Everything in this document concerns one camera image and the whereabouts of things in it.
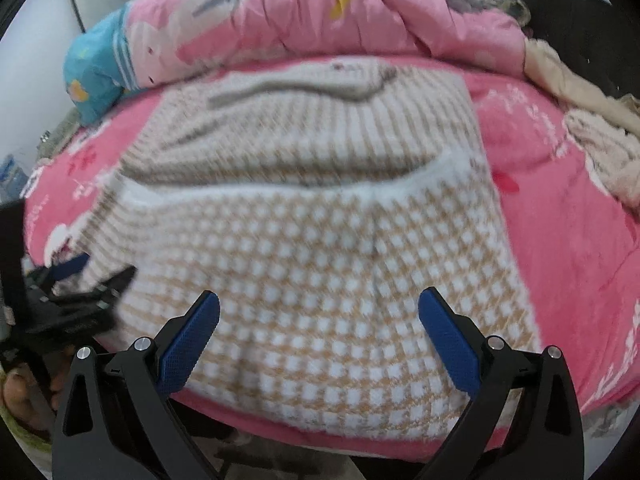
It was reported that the person's left hand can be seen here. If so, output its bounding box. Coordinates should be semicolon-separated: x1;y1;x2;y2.
1;350;71;433

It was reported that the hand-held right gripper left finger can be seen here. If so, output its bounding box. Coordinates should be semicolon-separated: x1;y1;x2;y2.
50;290;221;480

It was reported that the fluffy cream garment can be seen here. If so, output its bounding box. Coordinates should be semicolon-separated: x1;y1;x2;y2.
564;107;640;212

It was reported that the grey-green cloth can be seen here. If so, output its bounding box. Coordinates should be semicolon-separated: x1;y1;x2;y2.
36;109;84;162

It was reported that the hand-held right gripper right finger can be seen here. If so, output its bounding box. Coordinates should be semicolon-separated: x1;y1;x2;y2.
415;287;586;480

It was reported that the pink bed sheet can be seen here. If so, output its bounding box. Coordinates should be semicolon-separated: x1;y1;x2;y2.
22;54;640;461

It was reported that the black headboard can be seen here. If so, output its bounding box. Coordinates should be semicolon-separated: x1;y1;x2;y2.
479;0;640;102

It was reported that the tan cloth garment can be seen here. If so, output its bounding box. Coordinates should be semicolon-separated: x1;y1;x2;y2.
522;37;640;137

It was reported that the beige checked knit sweater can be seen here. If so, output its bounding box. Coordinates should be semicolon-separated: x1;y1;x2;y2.
80;57;545;443

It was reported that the blue printed pillow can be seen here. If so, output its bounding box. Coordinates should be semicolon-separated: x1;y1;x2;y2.
62;7;137;127

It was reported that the grey patterned garment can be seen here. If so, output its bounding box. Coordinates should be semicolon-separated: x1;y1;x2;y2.
446;0;532;27

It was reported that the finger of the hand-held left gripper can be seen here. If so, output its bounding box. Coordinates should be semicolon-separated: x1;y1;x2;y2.
62;266;137;312
44;253;92;287

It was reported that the pink printed quilt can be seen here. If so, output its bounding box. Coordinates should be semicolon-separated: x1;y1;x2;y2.
124;0;527;92

